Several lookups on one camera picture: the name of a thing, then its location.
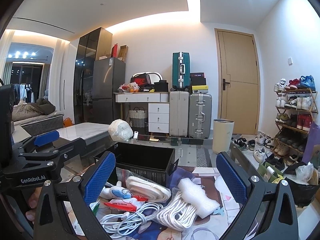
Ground white plush doll keychain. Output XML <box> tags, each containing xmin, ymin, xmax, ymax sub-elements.
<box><xmin>99</xmin><ymin>181</ymin><xmax>132</xmax><ymax>199</ymax></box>

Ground red balloon glue packet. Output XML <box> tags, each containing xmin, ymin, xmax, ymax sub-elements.
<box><xmin>104</xmin><ymin>196</ymin><xmax>148</xmax><ymax>212</ymax></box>

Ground white foam piece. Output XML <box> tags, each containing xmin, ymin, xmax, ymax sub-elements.
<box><xmin>178</xmin><ymin>178</ymin><xmax>220</xmax><ymax>219</ymax></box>

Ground bagged cream strap roll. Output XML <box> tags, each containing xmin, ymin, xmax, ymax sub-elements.
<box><xmin>125</xmin><ymin>175</ymin><xmax>172</xmax><ymax>203</ymax></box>

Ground white charging cable bundle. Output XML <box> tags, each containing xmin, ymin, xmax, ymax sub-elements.
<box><xmin>99</xmin><ymin>201</ymin><xmax>164</xmax><ymax>237</ymax></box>

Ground black cardboard box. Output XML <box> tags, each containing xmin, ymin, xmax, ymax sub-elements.
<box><xmin>106</xmin><ymin>142</ymin><xmax>178</xmax><ymax>187</ymax></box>

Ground white rope bundle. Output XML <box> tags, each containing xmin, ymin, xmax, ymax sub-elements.
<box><xmin>156</xmin><ymin>189</ymin><xmax>201</xmax><ymax>231</ymax></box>

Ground person's left hand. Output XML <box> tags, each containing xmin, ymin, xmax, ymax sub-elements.
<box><xmin>25</xmin><ymin>187</ymin><xmax>42</xmax><ymax>223</ymax></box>

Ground grey sofa bed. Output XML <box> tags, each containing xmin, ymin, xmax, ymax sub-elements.
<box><xmin>12</xmin><ymin>98</ymin><xmax>64</xmax><ymax>136</ymax></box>

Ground white marble coffee table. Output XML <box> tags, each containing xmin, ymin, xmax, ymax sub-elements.
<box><xmin>57</xmin><ymin>122</ymin><xmax>109</xmax><ymax>145</ymax></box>

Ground anime print table mat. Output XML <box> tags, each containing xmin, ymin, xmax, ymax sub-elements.
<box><xmin>62</xmin><ymin>166</ymin><xmax>251</xmax><ymax>240</ymax></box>

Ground white wrapped bundle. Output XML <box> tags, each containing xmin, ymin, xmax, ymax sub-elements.
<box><xmin>108</xmin><ymin>119</ymin><xmax>133</xmax><ymax>141</ymax></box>

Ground cream cylindrical trash bin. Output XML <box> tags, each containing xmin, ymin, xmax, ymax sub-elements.
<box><xmin>212</xmin><ymin>119</ymin><xmax>234</xmax><ymax>154</ymax></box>

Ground woven laundry basket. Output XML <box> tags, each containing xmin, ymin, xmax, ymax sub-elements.
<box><xmin>129</xmin><ymin>107</ymin><xmax>148</xmax><ymax>128</ymax></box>

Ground purple paper bag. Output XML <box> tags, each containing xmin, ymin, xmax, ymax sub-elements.
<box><xmin>302</xmin><ymin>122</ymin><xmax>319</xmax><ymax>164</ymax></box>

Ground silver suitcase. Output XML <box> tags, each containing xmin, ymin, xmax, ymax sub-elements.
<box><xmin>188</xmin><ymin>94</ymin><xmax>212</xmax><ymax>139</ymax></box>

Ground white drawer desk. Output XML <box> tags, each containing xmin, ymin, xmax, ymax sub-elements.
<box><xmin>116</xmin><ymin>92</ymin><xmax>169</xmax><ymax>134</ymax></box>

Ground dark grey refrigerator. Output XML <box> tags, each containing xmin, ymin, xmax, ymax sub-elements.
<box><xmin>92</xmin><ymin>57</ymin><xmax>126</xmax><ymax>125</ymax></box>

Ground beige suitcase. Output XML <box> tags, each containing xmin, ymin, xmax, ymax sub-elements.
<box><xmin>169</xmin><ymin>91</ymin><xmax>189</xmax><ymax>137</ymax></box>

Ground wooden shoe rack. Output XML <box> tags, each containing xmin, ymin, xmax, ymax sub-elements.
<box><xmin>272</xmin><ymin>88</ymin><xmax>319</xmax><ymax>160</ymax></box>

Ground red black shoe box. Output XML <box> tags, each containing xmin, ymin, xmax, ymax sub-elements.
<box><xmin>130</xmin><ymin>73</ymin><xmax>151</xmax><ymax>88</ymax></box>

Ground wooden door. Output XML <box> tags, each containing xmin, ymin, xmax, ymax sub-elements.
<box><xmin>215</xmin><ymin>29</ymin><xmax>260</xmax><ymax>134</ymax></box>

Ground stacked black yellow boxes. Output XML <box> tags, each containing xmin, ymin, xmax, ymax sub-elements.
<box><xmin>190</xmin><ymin>73</ymin><xmax>208</xmax><ymax>94</ymax></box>

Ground black tall cabinet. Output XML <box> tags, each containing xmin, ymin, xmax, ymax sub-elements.
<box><xmin>73</xmin><ymin>27</ymin><xmax>112</xmax><ymax>124</ymax></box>

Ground teal suitcase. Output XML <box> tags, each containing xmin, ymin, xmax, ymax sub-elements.
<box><xmin>172</xmin><ymin>52</ymin><xmax>191</xmax><ymax>92</ymax></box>

